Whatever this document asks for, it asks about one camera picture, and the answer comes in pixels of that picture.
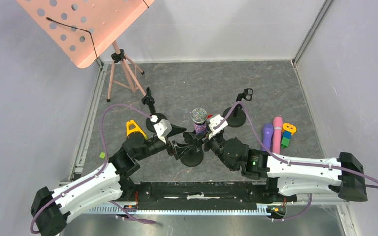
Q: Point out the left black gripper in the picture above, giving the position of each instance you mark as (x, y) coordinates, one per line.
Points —
(178, 150)

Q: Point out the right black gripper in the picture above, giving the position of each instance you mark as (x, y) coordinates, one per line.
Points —
(197, 139)

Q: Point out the glitter microphone silver head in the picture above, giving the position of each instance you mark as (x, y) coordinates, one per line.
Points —
(199, 118)

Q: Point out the black microphone stand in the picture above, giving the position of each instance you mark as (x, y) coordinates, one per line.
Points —
(149, 101)
(192, 158)
(237, 118)

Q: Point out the pink toy microphone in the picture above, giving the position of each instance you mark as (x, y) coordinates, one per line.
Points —
(277, 134)

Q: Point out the purple toy microphone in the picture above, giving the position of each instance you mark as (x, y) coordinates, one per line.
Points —
(267, 134)

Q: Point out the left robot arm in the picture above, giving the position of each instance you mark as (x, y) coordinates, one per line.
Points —
(53, 209)

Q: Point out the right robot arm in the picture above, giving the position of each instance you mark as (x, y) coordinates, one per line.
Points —
(284, 175)

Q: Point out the pink music stand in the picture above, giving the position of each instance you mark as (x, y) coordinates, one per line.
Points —
(84, 29)

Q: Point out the yellow triangle toy block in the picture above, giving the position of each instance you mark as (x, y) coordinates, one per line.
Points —
(133, 127)

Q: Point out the stacked orange blue green blocks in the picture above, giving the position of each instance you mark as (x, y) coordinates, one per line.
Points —
(288, 130)

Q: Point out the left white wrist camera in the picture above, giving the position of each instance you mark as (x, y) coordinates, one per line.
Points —
(162, 127)

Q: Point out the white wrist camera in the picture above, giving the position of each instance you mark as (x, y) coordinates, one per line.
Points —
(216, 125)
(162, 127)

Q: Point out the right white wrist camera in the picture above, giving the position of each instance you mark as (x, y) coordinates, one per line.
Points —
(216, 125)

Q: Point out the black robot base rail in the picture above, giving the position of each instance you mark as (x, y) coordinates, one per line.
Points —
(213, 195)

